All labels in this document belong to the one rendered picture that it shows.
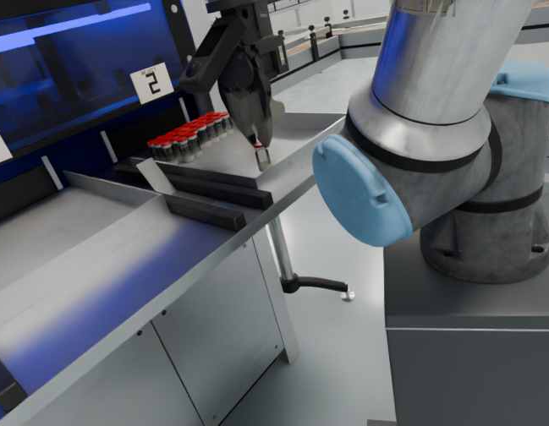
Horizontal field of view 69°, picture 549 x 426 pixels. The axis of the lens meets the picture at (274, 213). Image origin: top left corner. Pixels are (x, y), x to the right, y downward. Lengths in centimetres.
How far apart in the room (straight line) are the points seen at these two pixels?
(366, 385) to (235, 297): 53
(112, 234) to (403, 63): 42
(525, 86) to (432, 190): 14
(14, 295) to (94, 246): 10
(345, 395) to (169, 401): 55
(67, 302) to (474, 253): 47
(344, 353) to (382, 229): 116
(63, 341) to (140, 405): 63
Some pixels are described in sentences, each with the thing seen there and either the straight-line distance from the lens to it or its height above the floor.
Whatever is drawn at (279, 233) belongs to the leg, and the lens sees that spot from 146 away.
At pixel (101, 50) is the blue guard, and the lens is 85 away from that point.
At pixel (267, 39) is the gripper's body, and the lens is 61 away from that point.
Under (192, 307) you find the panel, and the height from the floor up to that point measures 49.
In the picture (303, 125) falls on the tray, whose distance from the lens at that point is 80.
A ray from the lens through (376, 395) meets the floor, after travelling 138.
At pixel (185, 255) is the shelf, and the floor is 88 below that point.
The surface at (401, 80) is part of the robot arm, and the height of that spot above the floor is 106.
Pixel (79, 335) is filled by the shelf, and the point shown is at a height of 88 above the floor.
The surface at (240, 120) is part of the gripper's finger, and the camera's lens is 63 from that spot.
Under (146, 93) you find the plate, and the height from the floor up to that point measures 101.
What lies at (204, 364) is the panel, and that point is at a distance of 116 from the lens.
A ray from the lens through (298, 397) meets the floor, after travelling 141.
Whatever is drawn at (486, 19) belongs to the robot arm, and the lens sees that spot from 28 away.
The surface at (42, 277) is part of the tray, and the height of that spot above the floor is 90.
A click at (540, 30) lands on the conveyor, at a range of 140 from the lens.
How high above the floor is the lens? 113
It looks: 29 degrees down
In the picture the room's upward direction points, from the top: 14 degrees counter-clockwise
